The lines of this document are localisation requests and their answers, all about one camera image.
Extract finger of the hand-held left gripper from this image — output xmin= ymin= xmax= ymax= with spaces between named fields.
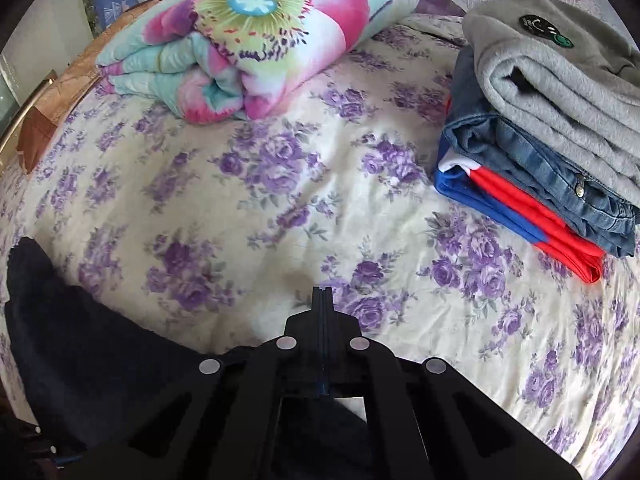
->
xmin=31 ymin=424 xmax=81 ymax=467

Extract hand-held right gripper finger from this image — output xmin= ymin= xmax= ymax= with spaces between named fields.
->
xmin=320 ymin=286 xmax=584 ymax=480
xmin=75 ymin=286 xmax=322 ymax=480

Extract dark navy pants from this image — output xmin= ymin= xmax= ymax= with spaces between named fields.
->
xmin=4 ymin=236 xmax=386 ymax=480

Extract purple floral bed sheet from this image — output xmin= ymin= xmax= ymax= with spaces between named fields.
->
xmin=0 ymin=10 xmax=640 ymax=480

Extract red blue folded garment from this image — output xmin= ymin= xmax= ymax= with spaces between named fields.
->
xmin=434 ymin=95 xmax=606 ymax=284

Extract blue denim folded jeans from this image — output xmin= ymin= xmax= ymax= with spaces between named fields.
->
xmin=442 ymin=47 xmax=640 ymax=258

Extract colourful floral folded quilt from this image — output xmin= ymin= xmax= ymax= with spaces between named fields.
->
xmin=96 ymin=0 xmax=422 ymax=125

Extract folded grey sweatshirt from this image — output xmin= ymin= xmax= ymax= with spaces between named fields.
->
xmin=462 ymin=0 xmax=640 ymax=211

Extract purple pillow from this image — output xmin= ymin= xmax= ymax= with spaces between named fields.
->
xmin=414 ymin=0 xmax=472 ymax=19

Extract brown wooden bed frame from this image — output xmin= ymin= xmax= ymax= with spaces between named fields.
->
xmin=15 ymin=0 xmax=158 ymax=172

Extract brass rail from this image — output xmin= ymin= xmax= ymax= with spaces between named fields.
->
xmin=0 ymin=77 xmax=57 ymax=162

